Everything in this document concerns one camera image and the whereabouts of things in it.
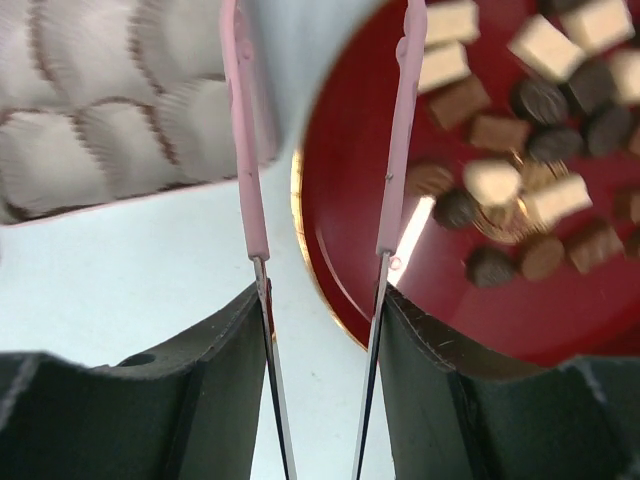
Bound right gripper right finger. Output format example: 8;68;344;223
379;288;639;479

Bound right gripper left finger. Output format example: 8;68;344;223
1;286;266;479

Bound red round plate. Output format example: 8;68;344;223
296;1;639;367

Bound pink chocolate tin box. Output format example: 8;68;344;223
0;0;286;229

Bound pink metal tongs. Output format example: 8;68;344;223
219;1;427;479

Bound white chocolate block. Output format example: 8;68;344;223
425;0;480;47
418;42;471;94

